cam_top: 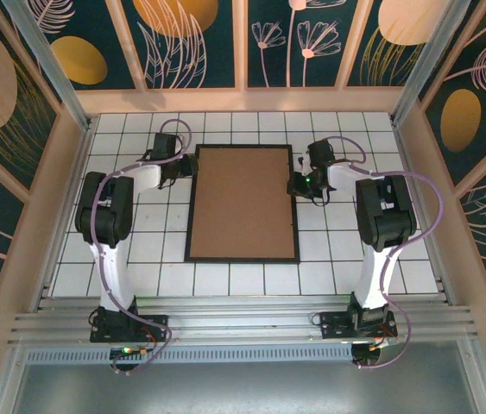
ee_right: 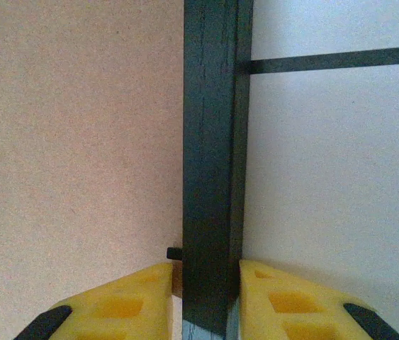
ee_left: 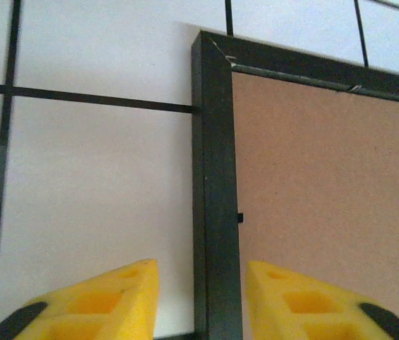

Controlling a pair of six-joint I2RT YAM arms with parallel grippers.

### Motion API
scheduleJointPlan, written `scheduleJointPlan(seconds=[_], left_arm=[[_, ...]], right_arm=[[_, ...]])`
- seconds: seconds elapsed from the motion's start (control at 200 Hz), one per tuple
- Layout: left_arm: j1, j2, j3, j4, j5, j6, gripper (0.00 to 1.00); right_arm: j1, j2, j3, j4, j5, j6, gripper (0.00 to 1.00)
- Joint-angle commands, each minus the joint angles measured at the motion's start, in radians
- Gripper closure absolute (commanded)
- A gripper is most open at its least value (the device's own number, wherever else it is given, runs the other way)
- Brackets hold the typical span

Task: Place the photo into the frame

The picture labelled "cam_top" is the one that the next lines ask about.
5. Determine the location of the brown backing board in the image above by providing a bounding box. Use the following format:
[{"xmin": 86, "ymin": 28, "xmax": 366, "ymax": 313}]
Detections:
[{"xmin": 189, "ymin": 148, "xmax": 296, "ymax": 260}]

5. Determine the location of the black picture frame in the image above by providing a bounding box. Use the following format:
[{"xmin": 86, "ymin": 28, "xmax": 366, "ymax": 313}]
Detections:
[{"xmin": 183, "ymin": 143, "xmax": 301, "ymax": 265}]

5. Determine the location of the black electronics module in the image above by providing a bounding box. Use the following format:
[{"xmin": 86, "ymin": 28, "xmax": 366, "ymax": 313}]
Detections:
[
  {"xmin": 351, "ymin": 337, "xmax": 399, "ymax": 368},
  {"xmin": 108, "ymin": 343, "xmax": 161, "ymax": 361}
]

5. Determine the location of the grey metal panel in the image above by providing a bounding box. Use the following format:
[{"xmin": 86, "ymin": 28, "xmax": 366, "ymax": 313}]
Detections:
[{"xmin": 0, "ymin": 340, "xmax": 486, "ymax": 414}]

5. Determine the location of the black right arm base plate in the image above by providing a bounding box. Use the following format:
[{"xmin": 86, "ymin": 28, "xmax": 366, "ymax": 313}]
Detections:
[{"xmin": 319, "ymin": 310, "xmax": 399, "ymax": 341}]

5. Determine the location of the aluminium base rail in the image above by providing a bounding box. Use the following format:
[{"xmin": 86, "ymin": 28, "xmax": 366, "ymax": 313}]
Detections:
[{"xmin": 7, "ymin": 294, "xmax": 481, "ymax": 347}]

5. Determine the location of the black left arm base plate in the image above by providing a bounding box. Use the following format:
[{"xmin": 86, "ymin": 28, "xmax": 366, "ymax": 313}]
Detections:
[{"xmin": 90, "ymin": 313, "xmax": 170, "ymax": 345}]

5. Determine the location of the aluminium corner post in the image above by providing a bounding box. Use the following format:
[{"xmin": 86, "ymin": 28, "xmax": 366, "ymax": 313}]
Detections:
[
  {"xmin": 0, "ymin": 0, "xmax": 97, "ymax": 133},
  {"xmin": 389, "ymin": 0, "xmax": 473, "ymax": 129}
]

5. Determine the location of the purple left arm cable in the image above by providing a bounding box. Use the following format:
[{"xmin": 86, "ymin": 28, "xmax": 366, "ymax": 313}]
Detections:
[{"xmin": 92, "ymin": 118, "xmax": 194, "ymax": 376}]

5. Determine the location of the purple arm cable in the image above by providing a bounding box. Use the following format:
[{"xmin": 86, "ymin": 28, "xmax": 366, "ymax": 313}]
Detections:
[
  {"xmin": 92, "ymin": 118, "xmax": 194, "ymax": 376},
  {"xmin": 324, "ymin": 135, "xmax": 445, "ymax": 371}
]

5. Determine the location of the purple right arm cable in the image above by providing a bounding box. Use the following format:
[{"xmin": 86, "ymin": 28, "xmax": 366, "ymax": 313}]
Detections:
[{"xmin": 324, "ymin": 135, "xmax": 445, "ymax": 371}]

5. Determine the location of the slotted grey cable duct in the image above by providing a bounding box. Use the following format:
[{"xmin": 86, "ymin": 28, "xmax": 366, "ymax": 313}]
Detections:
[{"xmin": 24, "ymin": 346, "xmax": 356, "ymax": 367}]

